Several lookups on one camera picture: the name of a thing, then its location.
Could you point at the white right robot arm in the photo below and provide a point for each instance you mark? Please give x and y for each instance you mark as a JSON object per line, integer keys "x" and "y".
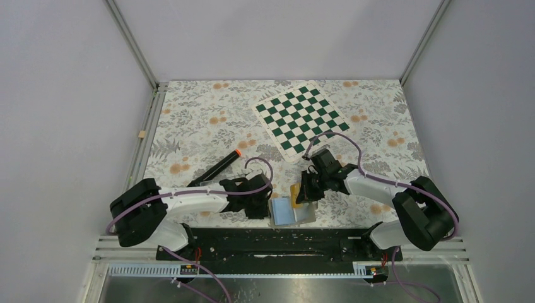
{"x": 424, "y": 217}

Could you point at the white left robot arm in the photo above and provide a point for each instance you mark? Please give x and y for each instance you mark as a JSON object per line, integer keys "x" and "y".
{"x": 146, "y": 212}

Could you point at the floral tablecloth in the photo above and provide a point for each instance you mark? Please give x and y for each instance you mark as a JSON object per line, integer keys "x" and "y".
{"x": 203, "y": 121}

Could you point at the grey leather card holder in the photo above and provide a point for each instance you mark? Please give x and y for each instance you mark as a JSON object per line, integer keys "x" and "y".
{"x": 282, "y": 213}

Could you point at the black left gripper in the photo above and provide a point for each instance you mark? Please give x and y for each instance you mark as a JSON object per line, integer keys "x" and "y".
{"x": 262, "y": 213}

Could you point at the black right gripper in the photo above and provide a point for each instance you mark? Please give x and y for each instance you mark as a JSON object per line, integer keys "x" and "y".
{"x": 306, "y": 194}

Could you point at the clear plastic tray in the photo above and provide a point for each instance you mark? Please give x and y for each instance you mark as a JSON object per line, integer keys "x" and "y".
{"x": 243, "y": 182}

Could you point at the black marker orange cap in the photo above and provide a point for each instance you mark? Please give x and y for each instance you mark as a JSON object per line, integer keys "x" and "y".
{"x": 217, "y": 168}

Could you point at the green white chessboard mat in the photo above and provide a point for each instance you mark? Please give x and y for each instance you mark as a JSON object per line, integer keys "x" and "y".
{"x": 300, "y": 119}

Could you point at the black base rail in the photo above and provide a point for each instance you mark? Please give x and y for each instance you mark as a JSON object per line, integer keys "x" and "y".
{"x": 307, "y": 251}

